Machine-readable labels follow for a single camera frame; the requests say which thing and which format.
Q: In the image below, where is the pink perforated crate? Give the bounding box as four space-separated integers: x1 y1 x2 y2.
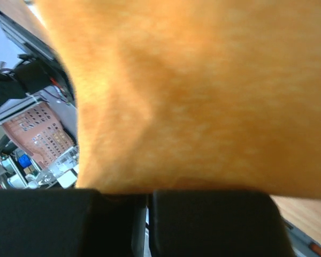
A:
2 102 75 169

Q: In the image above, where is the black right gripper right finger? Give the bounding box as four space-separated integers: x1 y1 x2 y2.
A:
149 190 294 256

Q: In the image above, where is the yellow pillowcase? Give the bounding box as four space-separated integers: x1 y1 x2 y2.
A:
35 1 321 199

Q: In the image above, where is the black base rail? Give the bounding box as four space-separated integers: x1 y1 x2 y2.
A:
0 11 74 100

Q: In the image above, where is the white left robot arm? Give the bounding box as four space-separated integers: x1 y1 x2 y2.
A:
0 55 56 107

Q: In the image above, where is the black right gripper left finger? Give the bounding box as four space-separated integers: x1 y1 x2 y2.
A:
0 189 145 256

